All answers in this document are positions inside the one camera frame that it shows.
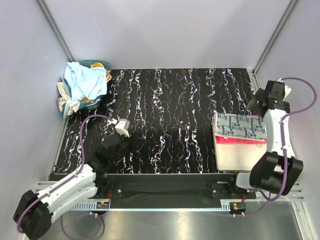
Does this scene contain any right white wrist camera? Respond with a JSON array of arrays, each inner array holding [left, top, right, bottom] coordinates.
[[278, 78, 292, 100]]

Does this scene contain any aluminium rail frame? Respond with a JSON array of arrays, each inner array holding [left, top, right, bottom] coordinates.
[[40, 183, 320, 240]]

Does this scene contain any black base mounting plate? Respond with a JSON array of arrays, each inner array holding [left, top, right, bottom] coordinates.
[[90, 173, 256, 199]]

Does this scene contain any white light blue towel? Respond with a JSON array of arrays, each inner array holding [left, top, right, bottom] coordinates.
[[63, 62, 107, 107]]

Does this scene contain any teal patterned towel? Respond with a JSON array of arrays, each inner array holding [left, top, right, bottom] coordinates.
[[56, 60, 112, 120]]

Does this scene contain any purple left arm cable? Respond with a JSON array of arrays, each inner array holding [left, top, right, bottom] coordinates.
[[15, 114, 118, 239]]

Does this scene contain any navy cream patterned towel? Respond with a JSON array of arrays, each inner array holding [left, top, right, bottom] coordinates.
[[212, 113, 267, 140]]

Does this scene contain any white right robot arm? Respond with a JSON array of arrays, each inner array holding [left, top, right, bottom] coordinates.
[[227, 80, 304, 202]]

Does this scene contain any red pink towel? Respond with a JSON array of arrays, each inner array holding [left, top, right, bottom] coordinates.
[[214, 134, 267, 144]]

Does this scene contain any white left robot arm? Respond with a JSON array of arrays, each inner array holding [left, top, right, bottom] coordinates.
[[13, 133, 136, 240]]

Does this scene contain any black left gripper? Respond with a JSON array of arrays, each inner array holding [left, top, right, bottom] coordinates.
[[109, 129, 146, 163]]

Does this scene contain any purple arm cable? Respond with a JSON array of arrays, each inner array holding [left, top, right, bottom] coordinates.
[[239, 77, 318, 217], [15, 114, 118, 239]]

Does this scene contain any white plastic tray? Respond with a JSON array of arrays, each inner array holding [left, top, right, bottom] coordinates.
[[212, 113, 270, 174]]

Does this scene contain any brown yellow patterned towel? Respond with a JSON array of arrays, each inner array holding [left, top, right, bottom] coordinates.
[[90, 62, 112, 83]]

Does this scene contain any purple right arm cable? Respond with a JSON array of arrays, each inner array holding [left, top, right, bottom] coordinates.
[[239, 77, 318, 217]]

